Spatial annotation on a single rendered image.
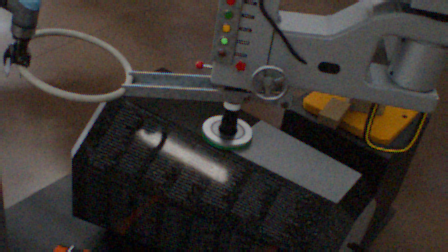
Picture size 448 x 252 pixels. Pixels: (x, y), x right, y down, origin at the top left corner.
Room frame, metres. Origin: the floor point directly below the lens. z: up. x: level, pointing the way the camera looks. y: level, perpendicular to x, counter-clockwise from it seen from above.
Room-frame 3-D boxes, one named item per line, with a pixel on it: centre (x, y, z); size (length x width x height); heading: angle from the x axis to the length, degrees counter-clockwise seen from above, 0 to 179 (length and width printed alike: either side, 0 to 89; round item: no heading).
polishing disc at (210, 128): (2.04, 0.01, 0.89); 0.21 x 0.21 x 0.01
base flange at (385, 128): (2.69, -0.66, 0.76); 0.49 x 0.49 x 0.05; 60
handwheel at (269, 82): (1.92, -0.11, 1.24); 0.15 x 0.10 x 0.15; 90
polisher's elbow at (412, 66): (2.04, -0.65, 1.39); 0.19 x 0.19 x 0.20
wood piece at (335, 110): (2.50, -0.49, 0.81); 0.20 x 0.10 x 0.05; 158
